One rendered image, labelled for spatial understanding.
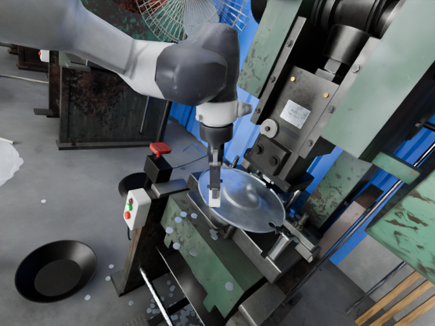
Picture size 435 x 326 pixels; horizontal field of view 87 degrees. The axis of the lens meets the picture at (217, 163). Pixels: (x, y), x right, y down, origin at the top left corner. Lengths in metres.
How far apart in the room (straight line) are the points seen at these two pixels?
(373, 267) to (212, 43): 1.90
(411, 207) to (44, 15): 0.42
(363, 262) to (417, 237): 1.70
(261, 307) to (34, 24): 0.68
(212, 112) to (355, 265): 1.83
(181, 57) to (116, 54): 0.11
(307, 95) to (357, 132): 0.16
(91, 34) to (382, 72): 0.50
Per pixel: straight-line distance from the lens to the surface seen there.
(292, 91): 0.67
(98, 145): 2.18
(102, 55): 0.42
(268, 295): 0.73
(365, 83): 0.56
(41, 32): 0.29
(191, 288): 1.04
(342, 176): 0.89
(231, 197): 0.68
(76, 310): 1.30
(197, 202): 0.62
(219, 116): 0.46
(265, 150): 0.67
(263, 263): 0.73
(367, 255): 2.05
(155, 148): 0.84
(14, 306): 1.35
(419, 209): 0.35
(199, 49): 0.39
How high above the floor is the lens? 1.18
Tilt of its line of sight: 28 degrees down
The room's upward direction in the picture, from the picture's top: 23 degrees clockwise
